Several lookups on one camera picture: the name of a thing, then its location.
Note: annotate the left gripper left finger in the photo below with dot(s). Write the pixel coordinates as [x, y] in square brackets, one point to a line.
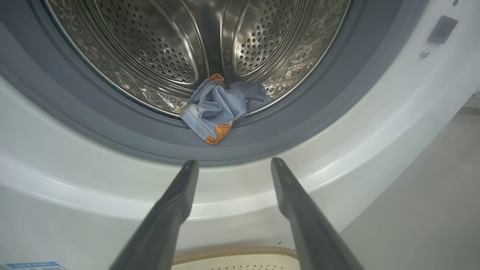
[161, 232]

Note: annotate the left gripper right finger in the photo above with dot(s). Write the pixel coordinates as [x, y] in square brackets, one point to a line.
[311, 232]

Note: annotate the blue orange patterned garment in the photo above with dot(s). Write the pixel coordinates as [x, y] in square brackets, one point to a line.
[215, 108]

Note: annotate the white front-load washing machine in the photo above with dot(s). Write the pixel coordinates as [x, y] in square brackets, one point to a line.
[75, 195]

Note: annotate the cream perforated laundry basket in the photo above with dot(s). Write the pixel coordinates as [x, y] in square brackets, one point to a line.
[232, 260]

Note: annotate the blue white energy label sticker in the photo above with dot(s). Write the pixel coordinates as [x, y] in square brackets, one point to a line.
[35, 266]

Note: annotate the perforated stainless steel drum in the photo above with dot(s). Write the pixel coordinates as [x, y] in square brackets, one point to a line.
[150, 48]

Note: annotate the small silver screw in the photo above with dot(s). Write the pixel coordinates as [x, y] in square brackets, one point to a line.
[425, 53]

